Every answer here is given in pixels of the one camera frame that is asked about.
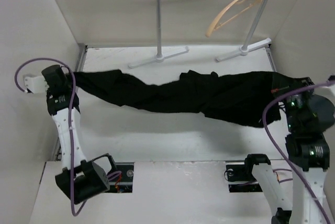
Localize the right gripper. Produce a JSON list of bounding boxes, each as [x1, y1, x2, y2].
[[271, 71, 316, 131]]

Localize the black trousers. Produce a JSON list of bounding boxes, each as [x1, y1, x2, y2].
[[70, 69, 302, 129]]

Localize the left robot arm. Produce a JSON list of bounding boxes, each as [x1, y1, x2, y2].
[[23, 65, 117, 205]]

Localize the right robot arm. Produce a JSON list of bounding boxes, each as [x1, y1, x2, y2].
[[242, 76, 334, 223]]

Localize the beige plastic hanger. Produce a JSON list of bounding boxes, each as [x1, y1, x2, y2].
[[205, 0, 262, 38]]

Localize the white clothes rack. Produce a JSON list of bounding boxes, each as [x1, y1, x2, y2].
[[128, 0, 281, 69]]

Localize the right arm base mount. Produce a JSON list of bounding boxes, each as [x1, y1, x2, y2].
[[224, 162, 262, 193]]

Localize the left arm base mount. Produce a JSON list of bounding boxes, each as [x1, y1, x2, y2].
[[106, 163, 135, 193]]

